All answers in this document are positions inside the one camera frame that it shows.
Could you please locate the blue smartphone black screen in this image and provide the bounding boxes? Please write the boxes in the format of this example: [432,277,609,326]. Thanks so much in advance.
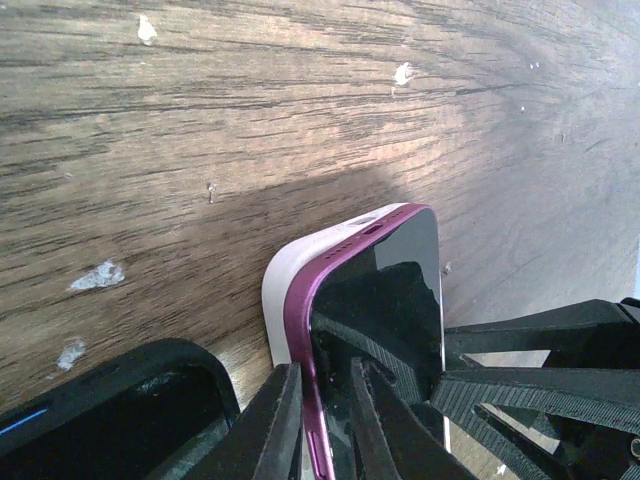
[1,365,231,479]

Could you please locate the black phone case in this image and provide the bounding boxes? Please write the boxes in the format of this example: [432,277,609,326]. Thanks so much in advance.
[1,339,240,479]

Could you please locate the red smartphone black screen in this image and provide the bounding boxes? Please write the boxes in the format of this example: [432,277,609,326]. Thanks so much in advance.
[284,203,450,479]

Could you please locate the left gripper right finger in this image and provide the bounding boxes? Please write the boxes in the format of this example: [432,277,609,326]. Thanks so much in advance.
[350,358,474,479]

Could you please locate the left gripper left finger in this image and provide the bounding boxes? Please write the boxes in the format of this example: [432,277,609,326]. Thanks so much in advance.
[186,363,303,480]

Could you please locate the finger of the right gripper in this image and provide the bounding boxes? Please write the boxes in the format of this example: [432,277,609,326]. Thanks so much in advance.
[431,368,639,479]
[444,298,639,370]

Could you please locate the white phone case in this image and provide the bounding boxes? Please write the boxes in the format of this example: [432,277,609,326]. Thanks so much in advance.
[261,203,405,366]

